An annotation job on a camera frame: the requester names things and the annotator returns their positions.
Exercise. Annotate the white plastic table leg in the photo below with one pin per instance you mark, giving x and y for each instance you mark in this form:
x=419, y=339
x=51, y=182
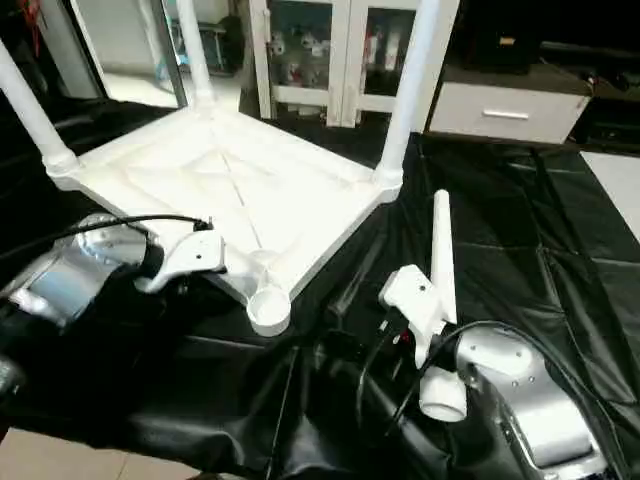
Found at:
x=442, y=260
x=405, y=100
x=195, y=50
x=35, y=110

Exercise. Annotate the white plastic table top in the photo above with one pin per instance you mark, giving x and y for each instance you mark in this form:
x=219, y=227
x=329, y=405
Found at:
x=240, y=180

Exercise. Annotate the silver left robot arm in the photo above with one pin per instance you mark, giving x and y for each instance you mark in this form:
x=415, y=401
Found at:
x=70, y=270

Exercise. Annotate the black plastic mat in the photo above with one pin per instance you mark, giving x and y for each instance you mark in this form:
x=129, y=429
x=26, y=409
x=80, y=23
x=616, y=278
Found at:
x=560, y=250

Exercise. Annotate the white drawer unit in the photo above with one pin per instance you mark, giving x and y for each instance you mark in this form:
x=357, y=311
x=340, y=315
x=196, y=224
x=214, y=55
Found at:
x=505, y=112

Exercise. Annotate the white glass-door cabinet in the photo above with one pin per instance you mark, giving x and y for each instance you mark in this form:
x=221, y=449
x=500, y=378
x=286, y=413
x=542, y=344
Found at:
x=310, y=50

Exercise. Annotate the black low cabinet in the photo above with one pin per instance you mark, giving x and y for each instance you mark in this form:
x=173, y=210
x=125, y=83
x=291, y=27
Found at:
x=540, y=35

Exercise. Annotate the grey metal pole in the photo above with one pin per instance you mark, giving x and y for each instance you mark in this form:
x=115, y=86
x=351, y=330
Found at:
x=172, y=50

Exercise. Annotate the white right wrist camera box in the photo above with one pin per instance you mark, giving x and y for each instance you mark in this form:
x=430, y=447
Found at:
x=415, y=300

